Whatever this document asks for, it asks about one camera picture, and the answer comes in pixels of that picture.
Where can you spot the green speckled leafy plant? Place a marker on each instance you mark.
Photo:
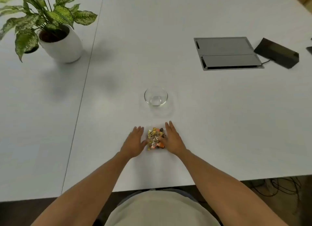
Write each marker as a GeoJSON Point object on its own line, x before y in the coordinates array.
{"type": "Point", "coordinates": [29, 21]}

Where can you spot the pile of wrapped candies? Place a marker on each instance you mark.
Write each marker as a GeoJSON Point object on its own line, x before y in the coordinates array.
{"type": "Point", "coordinates": [154, 138]}

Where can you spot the person's left hand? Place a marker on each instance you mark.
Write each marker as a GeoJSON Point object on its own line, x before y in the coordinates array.
{"type": "Point", "coordinates": [132, 144]}

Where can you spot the person's right thumb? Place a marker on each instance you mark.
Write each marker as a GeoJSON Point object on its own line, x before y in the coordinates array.
{"type": "Point", "coordinates": [161, 142]}

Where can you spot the clear plastic container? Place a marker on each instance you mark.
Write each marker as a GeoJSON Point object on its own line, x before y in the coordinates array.
{"type": "Point", "coordinates": [156, 126]}

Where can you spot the white plant pot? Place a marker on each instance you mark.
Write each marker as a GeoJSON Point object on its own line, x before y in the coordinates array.
{"type": "Point", "coordinates": [63, 46]}

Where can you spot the person's left thumb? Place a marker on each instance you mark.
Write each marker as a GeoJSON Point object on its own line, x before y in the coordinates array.
{"type": "Point", "coordinates": [144, 143]}

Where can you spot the person's left forearm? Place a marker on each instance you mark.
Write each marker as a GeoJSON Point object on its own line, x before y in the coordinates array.
{"type": "Point", "coordinates": [85, 196]}

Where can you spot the black power box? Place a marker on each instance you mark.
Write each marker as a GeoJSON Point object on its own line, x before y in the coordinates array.
{"type": "Point", "coordinates": [276, 53]}

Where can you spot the person's right forearm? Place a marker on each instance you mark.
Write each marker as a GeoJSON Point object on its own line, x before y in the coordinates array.
{"type": "Point", "coordinates": [226, 194]}

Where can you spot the person's beige shirt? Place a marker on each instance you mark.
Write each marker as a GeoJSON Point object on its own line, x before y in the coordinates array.
{"type": "Point", "coordinates": [160, 210]}

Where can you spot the clear glass bowl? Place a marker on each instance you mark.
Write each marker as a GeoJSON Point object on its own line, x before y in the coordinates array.
{"type": "Point", "coordinates": [156, 96]}

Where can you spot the person's right hand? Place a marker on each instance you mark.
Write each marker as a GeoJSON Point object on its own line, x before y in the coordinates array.
{"type": "Point", "coordinates": [173, 143]}

